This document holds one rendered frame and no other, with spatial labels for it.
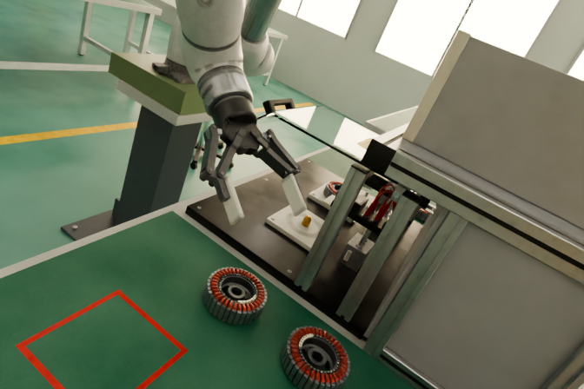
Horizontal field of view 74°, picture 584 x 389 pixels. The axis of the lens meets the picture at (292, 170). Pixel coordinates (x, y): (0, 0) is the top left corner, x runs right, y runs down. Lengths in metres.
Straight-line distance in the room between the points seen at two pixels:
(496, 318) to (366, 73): 5.25
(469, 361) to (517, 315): 0.12
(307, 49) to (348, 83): 0.84
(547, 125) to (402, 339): 0.44
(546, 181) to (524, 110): 0.12
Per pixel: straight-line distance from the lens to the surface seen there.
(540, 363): 0.78
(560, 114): 0.75
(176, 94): 1.49
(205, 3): 0.63
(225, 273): 0.76
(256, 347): 0.72
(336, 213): 0.74
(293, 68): 6.28
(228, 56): 0.72
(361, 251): 0.93
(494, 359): 0.78
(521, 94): 0.74
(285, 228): 0.95
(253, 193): 1.07
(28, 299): 0.72
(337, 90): 5.97
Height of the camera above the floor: 1.27
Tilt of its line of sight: 23 degrees down
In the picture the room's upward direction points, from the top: 23 degrees clockwise
